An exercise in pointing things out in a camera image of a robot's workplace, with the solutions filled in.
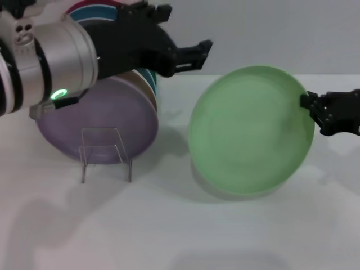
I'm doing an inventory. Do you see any clear acrylic plate rack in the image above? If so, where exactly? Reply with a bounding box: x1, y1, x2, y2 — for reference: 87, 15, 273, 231
80, 127, 133, 183

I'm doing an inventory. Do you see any red plate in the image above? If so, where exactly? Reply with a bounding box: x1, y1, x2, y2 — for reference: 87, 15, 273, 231
66, 0, 115, 14

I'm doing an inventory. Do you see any black cable plug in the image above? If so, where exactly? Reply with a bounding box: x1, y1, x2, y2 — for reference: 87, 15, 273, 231
29, 89, 85, 119

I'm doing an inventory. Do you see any purple plate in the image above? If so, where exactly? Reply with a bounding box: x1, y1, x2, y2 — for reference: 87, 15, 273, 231
35, 76, 159, 165

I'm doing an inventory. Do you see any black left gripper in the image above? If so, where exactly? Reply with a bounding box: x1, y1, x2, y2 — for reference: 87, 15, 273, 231
81, 0, 213, 82

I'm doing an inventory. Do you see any light blue plate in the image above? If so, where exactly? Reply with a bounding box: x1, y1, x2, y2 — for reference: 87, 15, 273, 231
137, 67, 157, 95

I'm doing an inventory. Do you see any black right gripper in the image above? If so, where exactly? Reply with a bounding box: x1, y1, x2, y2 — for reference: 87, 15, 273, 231
299, 88, 360, 137

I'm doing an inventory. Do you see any teal blue plate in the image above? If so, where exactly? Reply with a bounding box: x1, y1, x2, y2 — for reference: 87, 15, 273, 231
69, 4, 116, 21

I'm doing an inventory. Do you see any grey plate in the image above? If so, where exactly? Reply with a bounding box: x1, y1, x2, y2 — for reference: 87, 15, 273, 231
73, 16, 116, 25

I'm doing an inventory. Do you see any light green plate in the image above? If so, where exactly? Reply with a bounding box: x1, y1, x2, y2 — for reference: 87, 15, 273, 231
188, 65, 316, 199

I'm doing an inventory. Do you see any beige plate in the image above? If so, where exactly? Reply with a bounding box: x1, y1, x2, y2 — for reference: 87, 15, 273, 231
123, 70, 158, 110

